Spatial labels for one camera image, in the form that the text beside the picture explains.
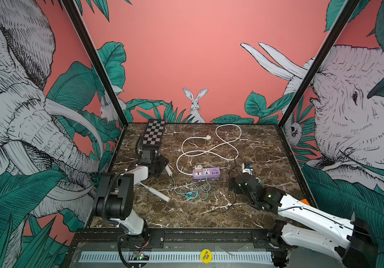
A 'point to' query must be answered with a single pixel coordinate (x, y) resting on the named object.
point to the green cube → (260, 181)
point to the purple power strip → (211, 172)
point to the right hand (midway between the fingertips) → (234, 178)
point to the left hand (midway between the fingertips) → (168, 160)
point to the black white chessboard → (153, 137)
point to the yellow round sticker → (206, 256)
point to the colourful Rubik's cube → (305, 201)
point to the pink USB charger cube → (198, 168)
